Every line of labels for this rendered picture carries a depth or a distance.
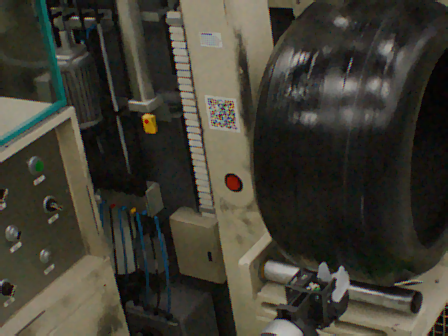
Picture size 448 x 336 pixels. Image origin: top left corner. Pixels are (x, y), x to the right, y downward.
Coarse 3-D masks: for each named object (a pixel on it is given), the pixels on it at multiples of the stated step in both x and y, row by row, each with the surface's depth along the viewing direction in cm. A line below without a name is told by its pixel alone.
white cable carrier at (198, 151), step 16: (176, 16) 173; (176, 32) 175; (176, 48) 177; (176, 64) 179; (192, 80) 179; (192, 96) 180; (192, 112) 183; (192, 128) 185; (192, 144) 187; (208, 176) 189; (208, 192) 191; (208, 208) 193
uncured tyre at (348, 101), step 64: (320, 0) 161; (384, 0) 155; (320, 64) 148; (384, 64) 143; (256, 128) 154; (320, 128) 145; (384, 128) 141; (256, 192) 158; (320, 192) 147; (384, 192) 143; (320, 256) 157; (384, 256) 150
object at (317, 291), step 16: (304, 272) 149; (288, 288) 146; (304, 288) 147; (320, 288) 146; (288, 304) 144; (304, 304) 142; (320, 304) 144; (288, 320) 144; (304, 320) 144; (320, 320) 146
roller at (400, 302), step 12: (264, 264) 181; (276, 264) 180; (288, 264) 179; (264, 276) 181; (276, 276) 179; (288, 276) 177; (360, 288) 169; (372, 288) 168; (384, 288) 167; (396, 288) 166; (360, 300) 169; (372, 300) 167; (384, 300) 166; (396, 300) 164; (408, 300) 163; (420, 300) 165
